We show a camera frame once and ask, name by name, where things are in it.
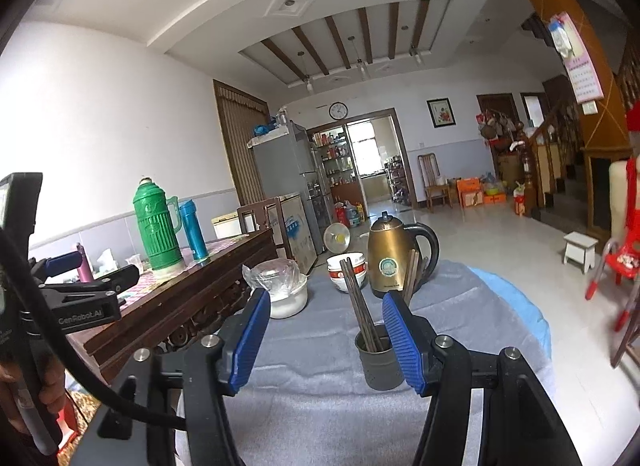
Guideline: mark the brown wooden chair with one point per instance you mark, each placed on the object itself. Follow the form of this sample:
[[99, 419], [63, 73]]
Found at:
[[434, 185]]

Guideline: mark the white wall switch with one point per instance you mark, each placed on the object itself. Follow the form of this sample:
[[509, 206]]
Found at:
[[590, 108]]

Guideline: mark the red plastic chair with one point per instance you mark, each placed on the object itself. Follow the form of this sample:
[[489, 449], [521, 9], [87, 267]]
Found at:
[[622, 251]]

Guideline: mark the round wall clock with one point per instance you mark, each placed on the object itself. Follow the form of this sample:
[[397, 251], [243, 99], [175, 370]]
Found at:
[[338, 111]]

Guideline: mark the gold electric kettle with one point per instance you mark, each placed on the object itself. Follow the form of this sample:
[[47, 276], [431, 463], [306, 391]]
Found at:
[[387, 251]]

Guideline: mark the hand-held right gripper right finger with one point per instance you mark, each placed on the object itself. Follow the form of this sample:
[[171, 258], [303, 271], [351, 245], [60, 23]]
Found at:
[[402, 341]]

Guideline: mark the red and white bag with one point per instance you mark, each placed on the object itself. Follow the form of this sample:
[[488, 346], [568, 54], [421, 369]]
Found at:
[[521, 201]]

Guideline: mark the small white fan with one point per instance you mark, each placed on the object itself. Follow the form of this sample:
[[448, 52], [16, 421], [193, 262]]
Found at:
[[336, 238]]

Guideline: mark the pink bottle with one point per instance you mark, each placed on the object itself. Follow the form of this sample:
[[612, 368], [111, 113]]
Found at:
[[84, 266]]

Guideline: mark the person's left hand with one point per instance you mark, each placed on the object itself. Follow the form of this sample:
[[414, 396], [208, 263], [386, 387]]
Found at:
[[52, 386]]

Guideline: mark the grey refrigerator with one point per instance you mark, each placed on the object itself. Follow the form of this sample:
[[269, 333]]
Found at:
[[285, 165]]

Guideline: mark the blue bag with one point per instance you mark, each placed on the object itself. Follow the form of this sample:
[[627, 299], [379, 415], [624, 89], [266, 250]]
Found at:
[[264, 129]]

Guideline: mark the white tissue pack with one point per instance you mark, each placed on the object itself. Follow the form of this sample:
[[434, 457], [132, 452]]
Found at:
[[106, 262]]

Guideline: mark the patterned table cover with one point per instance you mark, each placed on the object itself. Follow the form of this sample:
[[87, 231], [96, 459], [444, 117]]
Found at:
[[220, 246]]

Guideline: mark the grey metal utensil holder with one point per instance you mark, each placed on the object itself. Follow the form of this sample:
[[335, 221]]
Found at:
[[375, 366]]

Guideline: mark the white pot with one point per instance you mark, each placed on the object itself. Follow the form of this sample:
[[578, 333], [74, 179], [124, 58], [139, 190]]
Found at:
[[287, 303]]

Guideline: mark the glass shelf cabinet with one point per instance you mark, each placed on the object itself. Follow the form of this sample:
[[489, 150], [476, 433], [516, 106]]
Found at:
[[332, 160]]

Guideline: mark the white red-banded bowl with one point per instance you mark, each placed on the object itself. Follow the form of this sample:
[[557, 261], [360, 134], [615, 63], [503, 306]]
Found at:
[[337, 282]]

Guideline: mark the blue water jug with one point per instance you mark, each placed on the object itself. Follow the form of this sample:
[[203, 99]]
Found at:
[[354, 216]]

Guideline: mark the wall calendar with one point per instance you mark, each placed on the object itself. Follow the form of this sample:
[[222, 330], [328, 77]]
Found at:
[[580, 60]]

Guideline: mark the dark wooden side table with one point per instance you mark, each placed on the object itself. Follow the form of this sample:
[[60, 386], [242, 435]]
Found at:
[[190, 291]]

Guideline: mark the framed wall picture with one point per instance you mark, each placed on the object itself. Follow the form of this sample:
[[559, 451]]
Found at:
[[440, 112]]

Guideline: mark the pendant ceiling lamp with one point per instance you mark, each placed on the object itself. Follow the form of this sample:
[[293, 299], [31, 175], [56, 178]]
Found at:
[[361, 65], [416, 53], [307, 78]]

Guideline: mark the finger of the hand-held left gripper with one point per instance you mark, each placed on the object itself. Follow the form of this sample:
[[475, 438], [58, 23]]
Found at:
[[62, 263], [115, 280]]

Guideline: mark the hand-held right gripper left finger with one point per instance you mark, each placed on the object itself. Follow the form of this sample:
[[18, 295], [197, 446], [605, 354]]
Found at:
[[250, 341]]

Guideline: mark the white cabinet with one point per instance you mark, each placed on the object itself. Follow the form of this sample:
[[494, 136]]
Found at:
[[225, 226]]

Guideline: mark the dark wooden chair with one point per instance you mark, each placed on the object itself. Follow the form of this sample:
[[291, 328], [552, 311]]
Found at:
[[260, 207]]

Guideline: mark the white stool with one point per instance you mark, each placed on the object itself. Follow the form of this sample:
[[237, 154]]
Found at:
[[580, 246]]

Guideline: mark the bunch of metal chopsticks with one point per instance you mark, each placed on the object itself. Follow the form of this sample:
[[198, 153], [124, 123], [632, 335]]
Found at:
[[357, 306]]

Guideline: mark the grey table cloth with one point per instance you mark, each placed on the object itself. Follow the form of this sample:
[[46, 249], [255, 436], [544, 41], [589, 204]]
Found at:
[[320, 346]]

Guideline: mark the clear glass cup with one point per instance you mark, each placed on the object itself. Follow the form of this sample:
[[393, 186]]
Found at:
[[135, 266]]

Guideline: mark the clear plastic bag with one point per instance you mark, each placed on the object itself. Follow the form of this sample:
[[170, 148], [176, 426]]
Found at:
[[272, 276]]

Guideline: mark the brown slatted wooden door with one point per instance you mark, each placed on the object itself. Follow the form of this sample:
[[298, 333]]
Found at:
[[240, 145]]

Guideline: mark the blue thermos flask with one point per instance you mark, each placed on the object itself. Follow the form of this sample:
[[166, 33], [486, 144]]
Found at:
[[195, 233]]

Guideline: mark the flat orange cardboard box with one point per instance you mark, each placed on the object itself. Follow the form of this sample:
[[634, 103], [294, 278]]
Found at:
[[495, 199]]

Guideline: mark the green thermos flask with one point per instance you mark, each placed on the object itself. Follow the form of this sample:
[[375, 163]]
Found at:
[[157, 231]]

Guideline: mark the blue table cloth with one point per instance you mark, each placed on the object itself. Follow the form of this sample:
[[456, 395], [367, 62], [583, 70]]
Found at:
[[520, 306]]

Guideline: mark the wooden staircase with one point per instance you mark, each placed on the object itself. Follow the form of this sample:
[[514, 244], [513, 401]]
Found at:
[[555, 155]]

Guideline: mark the plain white bowl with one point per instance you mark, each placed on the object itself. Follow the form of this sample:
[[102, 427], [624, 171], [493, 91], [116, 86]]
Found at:
[[345, 261]]

